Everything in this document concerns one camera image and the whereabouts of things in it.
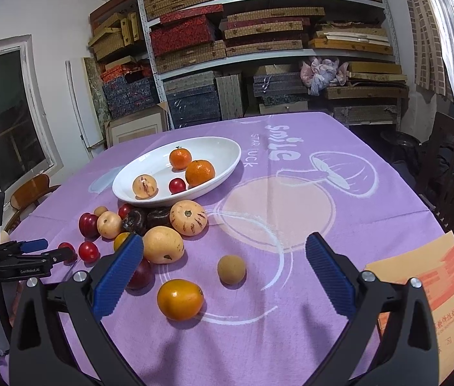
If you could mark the round tan longan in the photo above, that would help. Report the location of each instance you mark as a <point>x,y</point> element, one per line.
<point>231,269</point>

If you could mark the small tan longan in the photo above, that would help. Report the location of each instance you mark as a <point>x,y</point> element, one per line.
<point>100,211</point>

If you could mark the black stool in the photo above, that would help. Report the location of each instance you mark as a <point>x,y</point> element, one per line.
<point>400,140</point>

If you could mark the white framed window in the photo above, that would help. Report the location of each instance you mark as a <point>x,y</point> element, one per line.
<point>5,120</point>

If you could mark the dark red plum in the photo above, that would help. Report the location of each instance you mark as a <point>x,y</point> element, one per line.
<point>144,276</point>

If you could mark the mandarin orange with stem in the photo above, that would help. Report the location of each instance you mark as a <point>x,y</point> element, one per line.
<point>180,160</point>

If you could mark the green marble slab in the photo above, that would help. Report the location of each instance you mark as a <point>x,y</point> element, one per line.
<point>92,88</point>

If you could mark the pile of tan boxes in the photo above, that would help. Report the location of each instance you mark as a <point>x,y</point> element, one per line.
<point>114,38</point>

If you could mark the pink cloth bundle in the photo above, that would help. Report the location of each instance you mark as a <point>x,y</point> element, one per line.
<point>323,72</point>

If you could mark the checked beige curtain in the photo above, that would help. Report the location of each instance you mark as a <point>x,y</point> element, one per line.
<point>428,40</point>

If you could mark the stack of woven brown boxes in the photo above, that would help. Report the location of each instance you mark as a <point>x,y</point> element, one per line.
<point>267,32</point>

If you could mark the stack of worn brown boxes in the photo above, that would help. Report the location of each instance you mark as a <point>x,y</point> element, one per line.
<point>368,92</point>

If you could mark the purple printed tablecloth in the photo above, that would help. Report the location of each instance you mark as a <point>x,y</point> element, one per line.
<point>291,169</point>

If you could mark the large striped pepino melon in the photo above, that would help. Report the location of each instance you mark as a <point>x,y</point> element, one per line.
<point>188,218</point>

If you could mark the red cherry tomato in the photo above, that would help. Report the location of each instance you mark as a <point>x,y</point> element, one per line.
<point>88,251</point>
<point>177,185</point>
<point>67,246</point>
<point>124,210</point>

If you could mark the small striped pepino melon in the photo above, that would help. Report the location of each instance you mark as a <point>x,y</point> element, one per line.
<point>145,187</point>

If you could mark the white oval plate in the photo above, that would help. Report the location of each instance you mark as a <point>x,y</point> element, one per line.
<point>211,148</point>

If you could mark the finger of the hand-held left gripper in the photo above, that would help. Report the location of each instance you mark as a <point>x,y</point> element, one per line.
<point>34,244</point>
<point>56,255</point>

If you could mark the stack of flat wooden boxes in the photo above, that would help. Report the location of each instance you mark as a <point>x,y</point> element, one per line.
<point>351,40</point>

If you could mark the stack of dark blue boxes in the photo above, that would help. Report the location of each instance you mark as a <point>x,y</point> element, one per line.
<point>192,100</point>

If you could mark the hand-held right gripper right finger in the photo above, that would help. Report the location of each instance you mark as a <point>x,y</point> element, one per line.
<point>329,275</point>

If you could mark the dark purple lobed tomato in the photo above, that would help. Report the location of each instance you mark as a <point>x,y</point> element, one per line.
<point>136,221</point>
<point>157,217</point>

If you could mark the upright grey boxes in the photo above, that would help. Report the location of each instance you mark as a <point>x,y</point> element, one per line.
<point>230,96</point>

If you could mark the stack of dark grey boxes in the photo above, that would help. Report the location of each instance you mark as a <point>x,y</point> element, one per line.
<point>279,88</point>

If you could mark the orange paper booklet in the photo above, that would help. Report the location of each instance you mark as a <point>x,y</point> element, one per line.
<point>432,265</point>

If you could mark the stack of red patterned boxes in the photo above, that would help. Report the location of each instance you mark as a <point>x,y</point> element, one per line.
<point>182,32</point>

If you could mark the light wooden chair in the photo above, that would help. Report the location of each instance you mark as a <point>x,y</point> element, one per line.
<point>29,193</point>

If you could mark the yellow tomato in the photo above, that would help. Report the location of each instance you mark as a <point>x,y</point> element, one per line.
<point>120,240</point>

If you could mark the white board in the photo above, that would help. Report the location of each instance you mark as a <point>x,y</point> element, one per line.
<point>80,104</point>

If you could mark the dark wooden chair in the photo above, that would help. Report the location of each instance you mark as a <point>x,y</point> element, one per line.
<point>448,148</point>

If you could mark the pale tan round pear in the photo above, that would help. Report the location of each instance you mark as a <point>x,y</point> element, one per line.
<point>109,224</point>

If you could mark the framed picture in cardboard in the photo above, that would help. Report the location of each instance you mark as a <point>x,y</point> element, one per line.
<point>138,126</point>

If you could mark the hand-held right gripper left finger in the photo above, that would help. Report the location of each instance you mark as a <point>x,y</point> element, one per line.
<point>118,277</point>

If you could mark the pale yellow pear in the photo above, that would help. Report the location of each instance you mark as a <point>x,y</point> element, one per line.
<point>162,245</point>

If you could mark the pile of blue patterned boxes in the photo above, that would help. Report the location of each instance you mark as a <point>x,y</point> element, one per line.
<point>130,92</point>

